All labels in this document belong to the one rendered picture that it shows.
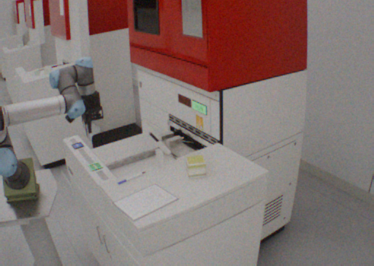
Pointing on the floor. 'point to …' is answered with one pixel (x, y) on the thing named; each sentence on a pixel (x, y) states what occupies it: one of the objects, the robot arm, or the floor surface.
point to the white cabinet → (199, 252)
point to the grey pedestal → (41, 242)
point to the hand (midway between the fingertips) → (88, 138)
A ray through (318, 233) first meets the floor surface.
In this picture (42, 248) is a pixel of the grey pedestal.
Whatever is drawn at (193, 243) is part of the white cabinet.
